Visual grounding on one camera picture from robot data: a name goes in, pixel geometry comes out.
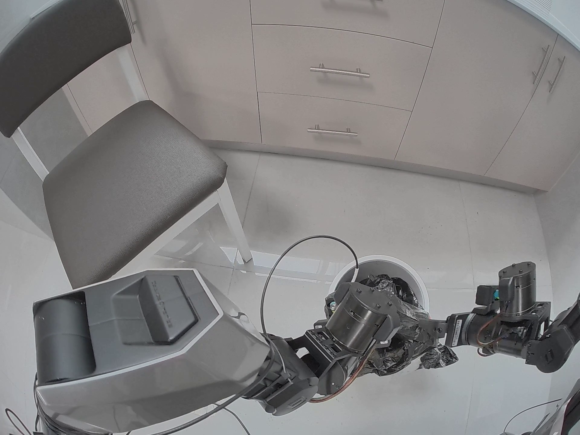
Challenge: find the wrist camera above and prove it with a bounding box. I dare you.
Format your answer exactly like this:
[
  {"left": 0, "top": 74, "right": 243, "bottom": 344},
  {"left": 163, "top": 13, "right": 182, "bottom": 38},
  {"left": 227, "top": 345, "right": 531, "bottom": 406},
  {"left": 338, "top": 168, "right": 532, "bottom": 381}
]
[
  {"left": 475, "top": 284, "right": 504, "bottom": 312},
  {"left": 324, "top": 290, "right": 345, "bottom": 316}
]

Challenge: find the beige cabinet with drawers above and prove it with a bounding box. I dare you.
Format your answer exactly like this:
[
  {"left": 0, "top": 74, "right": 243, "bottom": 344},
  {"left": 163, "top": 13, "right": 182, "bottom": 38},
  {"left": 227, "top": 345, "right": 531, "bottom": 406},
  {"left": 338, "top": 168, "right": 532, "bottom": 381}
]
[{"left": 63, "top": 0, "right": 572, "bottom": 195}]

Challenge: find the grey padded white chair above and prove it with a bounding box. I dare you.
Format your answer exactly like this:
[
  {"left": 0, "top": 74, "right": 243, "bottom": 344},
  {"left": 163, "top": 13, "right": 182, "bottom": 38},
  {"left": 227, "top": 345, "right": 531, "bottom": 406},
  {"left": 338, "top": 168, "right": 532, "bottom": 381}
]
[{"left": 0, "top": 0, "right": 253, "bottom": 290}]

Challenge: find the crumpled black plastic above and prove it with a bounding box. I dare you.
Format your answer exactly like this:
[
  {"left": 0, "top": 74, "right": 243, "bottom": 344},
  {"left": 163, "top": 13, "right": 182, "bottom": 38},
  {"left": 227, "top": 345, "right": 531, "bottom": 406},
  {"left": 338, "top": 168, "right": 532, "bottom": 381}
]
[{"left": 418, "top": 343, "right": 459, "bottom": 371}]

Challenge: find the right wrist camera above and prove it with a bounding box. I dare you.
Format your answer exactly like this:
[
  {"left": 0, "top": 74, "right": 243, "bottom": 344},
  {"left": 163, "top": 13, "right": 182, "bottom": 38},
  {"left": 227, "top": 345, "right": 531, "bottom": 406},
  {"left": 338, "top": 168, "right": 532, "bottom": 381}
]
[{"left": 475, "top": 284, "right": 504, "bottom": 312}]

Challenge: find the white trash bin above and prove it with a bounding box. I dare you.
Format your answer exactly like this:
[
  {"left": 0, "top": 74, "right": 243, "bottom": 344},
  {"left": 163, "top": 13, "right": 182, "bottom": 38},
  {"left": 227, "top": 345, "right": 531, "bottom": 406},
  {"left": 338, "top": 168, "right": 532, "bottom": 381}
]
[{"left": 333, "top": 255, "right": 430, "bottom": 316}]

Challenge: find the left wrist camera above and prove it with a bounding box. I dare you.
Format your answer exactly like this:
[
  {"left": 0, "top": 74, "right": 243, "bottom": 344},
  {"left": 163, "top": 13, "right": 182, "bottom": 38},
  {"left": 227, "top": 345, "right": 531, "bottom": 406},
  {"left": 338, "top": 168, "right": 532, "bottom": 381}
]
[{"left": 324, "top": 290, "right": 345, "bottom": 316}]

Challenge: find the black plastic bag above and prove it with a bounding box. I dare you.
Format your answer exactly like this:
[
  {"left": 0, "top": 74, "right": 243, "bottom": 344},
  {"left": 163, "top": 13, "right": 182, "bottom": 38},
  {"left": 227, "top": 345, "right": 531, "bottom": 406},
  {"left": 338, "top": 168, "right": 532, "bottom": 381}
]
[{"left": 358, "top": 274, "right": 439, "bottom": 377}]

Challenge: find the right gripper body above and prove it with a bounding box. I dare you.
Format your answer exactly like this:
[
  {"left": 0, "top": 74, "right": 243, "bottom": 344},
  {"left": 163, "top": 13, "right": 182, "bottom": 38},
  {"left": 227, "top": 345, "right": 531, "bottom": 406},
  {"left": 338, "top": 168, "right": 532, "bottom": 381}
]
[{"left": 446, "top": 312, "right": 499, "bottom": 349}]

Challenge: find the black cable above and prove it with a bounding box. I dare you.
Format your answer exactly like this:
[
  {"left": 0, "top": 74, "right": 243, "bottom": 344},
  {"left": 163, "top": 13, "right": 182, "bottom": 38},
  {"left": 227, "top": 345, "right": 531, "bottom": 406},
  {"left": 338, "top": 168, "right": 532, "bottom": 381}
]
[
  {"left": 0, "top": 370, "right": 48, "bottom": 435},
  {"left": 260, "top": 235, "right": 361, "bottom": 334}
]

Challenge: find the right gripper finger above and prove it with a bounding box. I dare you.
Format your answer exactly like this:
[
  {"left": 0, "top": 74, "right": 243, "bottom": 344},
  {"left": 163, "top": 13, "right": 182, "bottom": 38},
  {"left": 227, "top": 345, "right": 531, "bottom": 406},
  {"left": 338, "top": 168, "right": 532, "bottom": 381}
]
[{"left": 414, "top": 315, "right": 449, "bottom": 336}]

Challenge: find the thin grey cable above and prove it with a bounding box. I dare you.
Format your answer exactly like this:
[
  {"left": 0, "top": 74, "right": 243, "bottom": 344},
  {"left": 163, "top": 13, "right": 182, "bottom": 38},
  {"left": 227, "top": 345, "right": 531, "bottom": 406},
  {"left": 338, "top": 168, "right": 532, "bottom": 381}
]
[{"left": 221, "top": 404, "right": 247, "bottom": 435}]

